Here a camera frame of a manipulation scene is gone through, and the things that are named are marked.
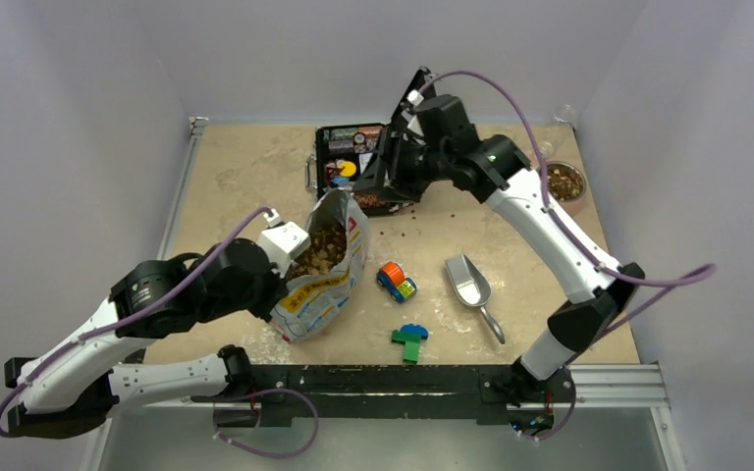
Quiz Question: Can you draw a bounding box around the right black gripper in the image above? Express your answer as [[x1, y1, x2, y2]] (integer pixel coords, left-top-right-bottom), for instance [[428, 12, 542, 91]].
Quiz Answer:
[[351, 127, 451, 204]]

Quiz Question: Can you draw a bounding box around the colourful pet food bag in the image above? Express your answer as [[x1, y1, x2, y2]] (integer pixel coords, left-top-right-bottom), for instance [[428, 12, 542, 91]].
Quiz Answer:
[[269, 189, 371, 342]]

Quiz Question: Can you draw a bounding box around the metal food scoop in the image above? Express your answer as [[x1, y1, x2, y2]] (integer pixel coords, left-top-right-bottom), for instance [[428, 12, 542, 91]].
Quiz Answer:
[[445, 254, 507, 344]]

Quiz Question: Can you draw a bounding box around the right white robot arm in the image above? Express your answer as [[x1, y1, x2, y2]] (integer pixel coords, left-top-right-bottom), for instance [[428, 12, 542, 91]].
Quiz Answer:
[[353, 92, 644, 399]]

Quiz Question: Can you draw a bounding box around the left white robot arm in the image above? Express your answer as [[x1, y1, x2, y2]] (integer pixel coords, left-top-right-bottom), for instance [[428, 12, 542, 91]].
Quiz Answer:
[[0, 237, 304, 440]]

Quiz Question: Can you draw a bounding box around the pink double pet bowl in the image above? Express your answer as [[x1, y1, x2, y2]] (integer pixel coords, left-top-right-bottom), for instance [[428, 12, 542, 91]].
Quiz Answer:
[[547, 161, 587, 217]]

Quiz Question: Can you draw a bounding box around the black poker chip case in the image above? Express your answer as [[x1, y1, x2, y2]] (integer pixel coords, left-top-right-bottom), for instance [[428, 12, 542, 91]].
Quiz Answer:
[[304, 66, 435, 217]]

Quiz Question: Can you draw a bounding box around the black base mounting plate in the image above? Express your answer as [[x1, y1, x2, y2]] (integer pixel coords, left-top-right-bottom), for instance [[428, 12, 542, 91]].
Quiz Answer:
[[211, 365, 574, 427]]

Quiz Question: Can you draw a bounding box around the orange blue toy car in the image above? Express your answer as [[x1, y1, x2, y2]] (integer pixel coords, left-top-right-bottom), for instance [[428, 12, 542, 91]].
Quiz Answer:
[[376, 261, 417, 303]]

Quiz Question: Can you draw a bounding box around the blue toy brick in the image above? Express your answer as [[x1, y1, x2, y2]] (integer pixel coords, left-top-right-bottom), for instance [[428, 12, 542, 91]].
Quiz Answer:
[[400, 324, 429, 340]]

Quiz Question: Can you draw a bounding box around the clear water bottle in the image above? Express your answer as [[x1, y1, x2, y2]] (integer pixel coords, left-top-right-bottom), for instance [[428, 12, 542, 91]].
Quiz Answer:
[[538, 104, 578, 161]]

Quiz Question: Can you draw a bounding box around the green toy brick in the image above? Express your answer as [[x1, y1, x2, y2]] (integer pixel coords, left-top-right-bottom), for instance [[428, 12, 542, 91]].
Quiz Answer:
[[391, 330, 424, 364]]

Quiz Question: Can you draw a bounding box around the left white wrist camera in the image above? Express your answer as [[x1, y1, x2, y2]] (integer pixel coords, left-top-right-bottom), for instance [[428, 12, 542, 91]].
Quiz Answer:
[[255, 209, 310, 278]]

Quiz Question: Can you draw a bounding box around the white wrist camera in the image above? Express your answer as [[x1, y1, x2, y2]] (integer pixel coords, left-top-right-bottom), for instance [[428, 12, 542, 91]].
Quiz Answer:
[[401, 89, 424, 134], [255, 209, 310, 278]]

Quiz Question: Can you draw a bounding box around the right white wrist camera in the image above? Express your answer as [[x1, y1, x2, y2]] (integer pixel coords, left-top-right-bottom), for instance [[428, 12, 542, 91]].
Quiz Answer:
[[401, 89, 424, 134]]

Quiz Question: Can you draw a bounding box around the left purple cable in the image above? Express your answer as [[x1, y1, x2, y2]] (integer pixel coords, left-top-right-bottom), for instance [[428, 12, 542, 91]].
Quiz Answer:
[[0, 206, 281, 439]]

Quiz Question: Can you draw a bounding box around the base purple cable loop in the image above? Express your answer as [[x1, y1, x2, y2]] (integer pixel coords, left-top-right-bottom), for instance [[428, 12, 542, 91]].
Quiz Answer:
[[212, 377, 323, 456]]

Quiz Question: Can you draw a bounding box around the aluminium frame rail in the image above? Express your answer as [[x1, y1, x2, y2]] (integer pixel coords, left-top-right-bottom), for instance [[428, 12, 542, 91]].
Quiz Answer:
[[570, 364, 669, 408]]

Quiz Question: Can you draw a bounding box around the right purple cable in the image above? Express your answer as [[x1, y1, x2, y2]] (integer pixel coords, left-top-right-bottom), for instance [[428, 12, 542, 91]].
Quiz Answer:
[[415, 70, 718, 365]]

